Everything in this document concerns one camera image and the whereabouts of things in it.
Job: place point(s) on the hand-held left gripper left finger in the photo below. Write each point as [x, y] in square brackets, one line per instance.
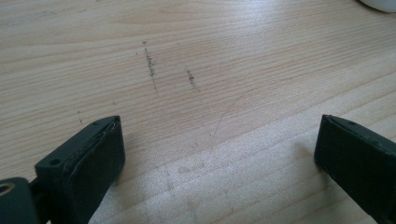
[84, 165]

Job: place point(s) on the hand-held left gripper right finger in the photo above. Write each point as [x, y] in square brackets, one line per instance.
[358, 161]

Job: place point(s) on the white round object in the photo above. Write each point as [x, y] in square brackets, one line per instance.
[378, 4]

